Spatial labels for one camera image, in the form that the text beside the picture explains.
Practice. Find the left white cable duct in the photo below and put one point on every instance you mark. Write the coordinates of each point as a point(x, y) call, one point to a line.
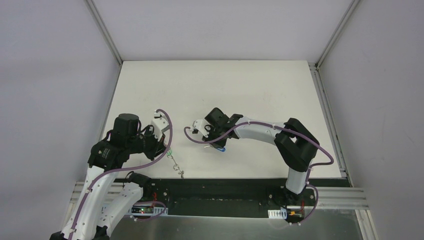
point(141, 211)

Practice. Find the white cable duct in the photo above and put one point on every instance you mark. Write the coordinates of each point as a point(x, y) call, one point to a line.
point(141, 211)
point(277, 214)

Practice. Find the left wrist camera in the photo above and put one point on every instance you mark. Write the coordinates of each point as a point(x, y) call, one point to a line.
point(160, 125)

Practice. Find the keyring with black key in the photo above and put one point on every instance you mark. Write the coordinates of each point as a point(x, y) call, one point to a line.
point(176, 166)

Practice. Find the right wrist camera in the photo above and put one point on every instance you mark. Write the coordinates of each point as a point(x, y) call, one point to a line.
point(201, 126)

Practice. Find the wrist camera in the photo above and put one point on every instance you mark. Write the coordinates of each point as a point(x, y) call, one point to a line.
point(201, 126)
point(160, 125)

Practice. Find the right white cable duct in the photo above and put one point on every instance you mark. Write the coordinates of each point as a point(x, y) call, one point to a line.
point(277, 214)

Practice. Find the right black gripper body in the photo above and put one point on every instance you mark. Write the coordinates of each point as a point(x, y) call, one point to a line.
point(208, 130)

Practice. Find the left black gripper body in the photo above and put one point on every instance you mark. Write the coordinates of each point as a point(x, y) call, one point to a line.
point(159, 144)

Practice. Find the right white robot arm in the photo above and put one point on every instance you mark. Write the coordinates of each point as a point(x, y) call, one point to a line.
point(292, 139)

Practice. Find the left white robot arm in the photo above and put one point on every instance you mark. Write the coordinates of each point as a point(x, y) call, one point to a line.
point(127, 147)

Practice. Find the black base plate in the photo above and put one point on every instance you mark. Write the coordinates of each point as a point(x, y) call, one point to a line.
point(234, 198)

